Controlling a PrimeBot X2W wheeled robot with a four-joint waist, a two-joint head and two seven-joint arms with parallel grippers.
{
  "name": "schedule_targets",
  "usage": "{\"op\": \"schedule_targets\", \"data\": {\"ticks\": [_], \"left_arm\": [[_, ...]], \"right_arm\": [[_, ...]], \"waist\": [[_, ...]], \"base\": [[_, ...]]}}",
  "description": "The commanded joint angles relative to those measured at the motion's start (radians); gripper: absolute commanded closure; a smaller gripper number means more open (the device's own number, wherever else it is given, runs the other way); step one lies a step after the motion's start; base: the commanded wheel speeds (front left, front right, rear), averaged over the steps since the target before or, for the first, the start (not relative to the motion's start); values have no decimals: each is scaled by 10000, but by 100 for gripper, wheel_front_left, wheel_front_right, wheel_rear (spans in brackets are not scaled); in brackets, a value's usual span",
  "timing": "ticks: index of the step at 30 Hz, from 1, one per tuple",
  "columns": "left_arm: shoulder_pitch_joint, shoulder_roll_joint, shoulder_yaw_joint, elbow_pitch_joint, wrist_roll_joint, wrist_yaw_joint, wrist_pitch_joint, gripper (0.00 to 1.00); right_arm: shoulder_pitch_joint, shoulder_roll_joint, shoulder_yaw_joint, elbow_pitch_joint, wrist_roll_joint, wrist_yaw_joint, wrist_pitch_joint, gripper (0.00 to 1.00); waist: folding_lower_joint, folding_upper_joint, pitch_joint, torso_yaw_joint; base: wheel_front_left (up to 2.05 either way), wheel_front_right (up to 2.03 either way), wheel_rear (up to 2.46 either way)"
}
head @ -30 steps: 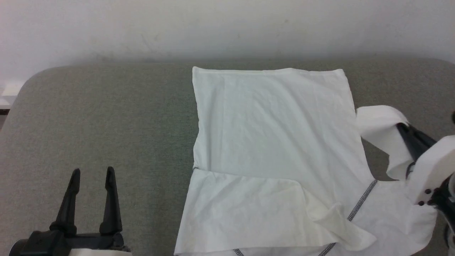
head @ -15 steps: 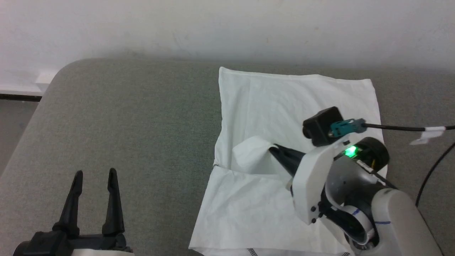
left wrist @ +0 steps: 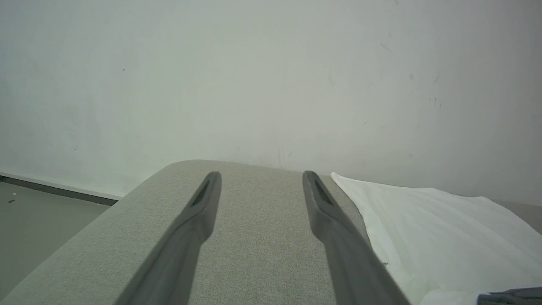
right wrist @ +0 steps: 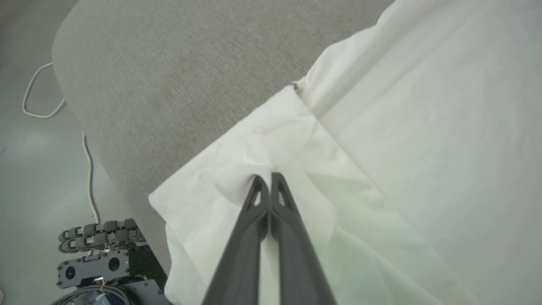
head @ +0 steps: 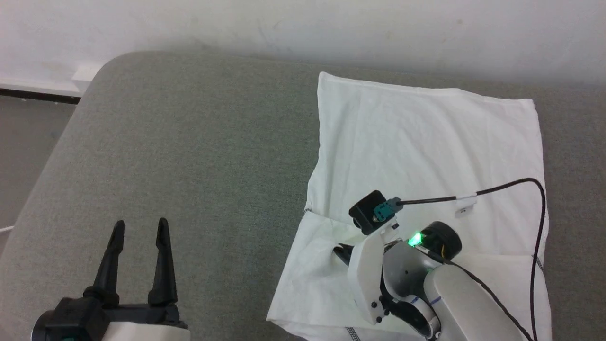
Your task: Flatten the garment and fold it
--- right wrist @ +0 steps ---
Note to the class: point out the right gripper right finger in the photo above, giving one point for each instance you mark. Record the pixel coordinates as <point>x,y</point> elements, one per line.
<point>296,262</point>

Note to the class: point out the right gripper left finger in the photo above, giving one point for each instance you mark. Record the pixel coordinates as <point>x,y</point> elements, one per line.
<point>241,262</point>

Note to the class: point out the white long-sleeve garment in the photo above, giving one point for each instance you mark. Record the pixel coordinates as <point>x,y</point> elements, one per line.
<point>423,148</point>

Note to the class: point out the dark robot base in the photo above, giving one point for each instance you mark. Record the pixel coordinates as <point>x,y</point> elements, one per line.
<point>146,271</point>

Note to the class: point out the grey metal bracket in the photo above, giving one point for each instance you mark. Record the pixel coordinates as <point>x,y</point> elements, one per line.
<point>91,267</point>

